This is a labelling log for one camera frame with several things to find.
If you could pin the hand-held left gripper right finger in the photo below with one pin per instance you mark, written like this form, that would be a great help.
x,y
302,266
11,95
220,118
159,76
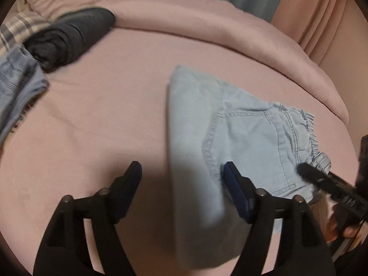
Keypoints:
x,y
235,192

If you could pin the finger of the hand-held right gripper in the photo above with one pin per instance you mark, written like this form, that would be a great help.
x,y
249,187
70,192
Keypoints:
x,y
322,179

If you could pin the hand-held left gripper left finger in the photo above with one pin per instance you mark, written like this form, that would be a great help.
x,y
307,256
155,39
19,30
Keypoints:
x,y
129,189

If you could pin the light blue denim shorts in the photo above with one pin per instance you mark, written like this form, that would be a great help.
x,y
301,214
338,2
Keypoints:
x,y
195,126

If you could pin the dark grey folded pants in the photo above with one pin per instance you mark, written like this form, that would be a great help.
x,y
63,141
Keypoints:
x,y
74,34

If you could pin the person's right hand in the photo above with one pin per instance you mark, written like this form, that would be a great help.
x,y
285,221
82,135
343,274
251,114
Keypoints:
x,y
335,227

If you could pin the pink curtain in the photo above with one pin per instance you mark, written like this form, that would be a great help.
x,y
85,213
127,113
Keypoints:
x,y
325,20

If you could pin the folded blue jeans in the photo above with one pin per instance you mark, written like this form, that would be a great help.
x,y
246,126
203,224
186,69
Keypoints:
x,y
20,83

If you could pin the pink duvet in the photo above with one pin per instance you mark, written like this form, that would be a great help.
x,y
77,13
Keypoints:
x,y
201,14

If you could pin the large plaid pillow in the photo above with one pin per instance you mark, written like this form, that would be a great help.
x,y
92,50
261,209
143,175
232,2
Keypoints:
x,y
14,30

